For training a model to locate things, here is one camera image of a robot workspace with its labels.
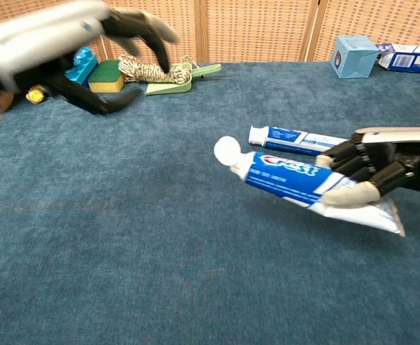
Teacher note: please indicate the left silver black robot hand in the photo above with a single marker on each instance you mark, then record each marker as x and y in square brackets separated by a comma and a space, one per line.
[37, 39]

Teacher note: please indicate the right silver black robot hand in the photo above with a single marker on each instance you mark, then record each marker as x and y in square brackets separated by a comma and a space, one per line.
[403, 158]

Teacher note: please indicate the toothpaste tube with text print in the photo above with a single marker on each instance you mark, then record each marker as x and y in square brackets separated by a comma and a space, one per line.
[288, 138]

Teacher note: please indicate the toothpaste tube with Crest logo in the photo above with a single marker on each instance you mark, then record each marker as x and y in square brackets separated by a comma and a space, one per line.
[285, 176]

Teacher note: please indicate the blue white carton box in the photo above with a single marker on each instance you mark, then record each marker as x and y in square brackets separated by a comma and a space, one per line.
[410, 59]

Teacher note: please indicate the yellow pear plush toy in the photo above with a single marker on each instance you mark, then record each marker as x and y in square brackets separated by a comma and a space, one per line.
[36, 94]

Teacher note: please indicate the blue toy building block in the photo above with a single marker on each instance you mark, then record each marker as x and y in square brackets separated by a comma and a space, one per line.
[85, 66]

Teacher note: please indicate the green yellow sponge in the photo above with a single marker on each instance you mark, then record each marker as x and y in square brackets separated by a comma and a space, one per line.
[105, 77]

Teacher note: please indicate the light blue cardboard box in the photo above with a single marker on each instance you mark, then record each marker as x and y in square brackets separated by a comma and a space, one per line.
[353, 57]

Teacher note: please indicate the light green dustpan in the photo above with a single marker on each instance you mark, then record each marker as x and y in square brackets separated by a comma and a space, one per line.
[170, 88]

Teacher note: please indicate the blue table cloth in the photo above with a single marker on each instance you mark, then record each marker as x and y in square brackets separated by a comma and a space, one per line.
[123, 215]

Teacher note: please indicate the woven bamboo folding screen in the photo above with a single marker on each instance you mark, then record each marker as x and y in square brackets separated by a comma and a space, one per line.
[252, 32]

